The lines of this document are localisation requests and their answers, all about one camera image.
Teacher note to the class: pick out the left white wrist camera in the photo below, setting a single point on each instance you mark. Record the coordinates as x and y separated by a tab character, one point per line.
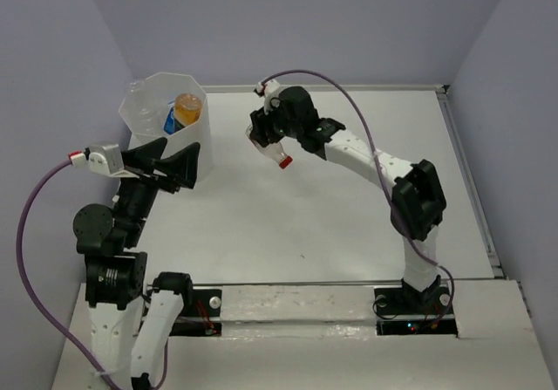
103	159

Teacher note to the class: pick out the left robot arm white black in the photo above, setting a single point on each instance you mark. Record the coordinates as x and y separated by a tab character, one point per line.
125	354

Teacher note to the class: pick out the blue label Pocari Sweat bottle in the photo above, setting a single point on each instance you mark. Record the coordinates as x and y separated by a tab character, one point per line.
171	126

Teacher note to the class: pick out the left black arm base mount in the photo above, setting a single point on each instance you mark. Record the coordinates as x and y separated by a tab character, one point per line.
202	319

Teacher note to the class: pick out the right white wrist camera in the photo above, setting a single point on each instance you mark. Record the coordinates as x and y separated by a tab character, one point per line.
267	91

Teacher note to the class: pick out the orange label bottle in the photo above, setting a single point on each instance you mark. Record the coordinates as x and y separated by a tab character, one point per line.
187	110

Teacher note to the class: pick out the red label red cap bottle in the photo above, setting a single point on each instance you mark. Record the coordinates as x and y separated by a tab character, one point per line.
273	151

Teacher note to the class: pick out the clear bottle white cap front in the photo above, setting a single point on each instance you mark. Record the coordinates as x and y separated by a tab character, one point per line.
137	94

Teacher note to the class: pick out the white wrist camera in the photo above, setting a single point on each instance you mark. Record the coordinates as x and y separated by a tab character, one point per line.
267	91
103	159

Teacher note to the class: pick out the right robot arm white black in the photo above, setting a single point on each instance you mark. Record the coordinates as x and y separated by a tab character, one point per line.
413	190

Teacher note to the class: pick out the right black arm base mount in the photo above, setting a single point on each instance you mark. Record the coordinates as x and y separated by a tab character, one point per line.
398	318

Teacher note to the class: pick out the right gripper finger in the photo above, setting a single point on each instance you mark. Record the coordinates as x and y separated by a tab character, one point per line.
258	120
262	137

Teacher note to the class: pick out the white octagonal plastic bin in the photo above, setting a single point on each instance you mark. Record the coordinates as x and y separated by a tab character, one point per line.
162	88

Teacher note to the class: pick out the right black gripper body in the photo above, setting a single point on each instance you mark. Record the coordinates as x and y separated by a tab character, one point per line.
281	125

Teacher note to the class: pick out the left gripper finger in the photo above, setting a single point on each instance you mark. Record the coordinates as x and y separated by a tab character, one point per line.
181	168
144	158

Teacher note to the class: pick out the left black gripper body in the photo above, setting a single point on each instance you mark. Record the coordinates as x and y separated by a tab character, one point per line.
138	195

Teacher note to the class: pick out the metal rail front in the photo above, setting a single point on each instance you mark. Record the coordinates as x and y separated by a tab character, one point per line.
396	282

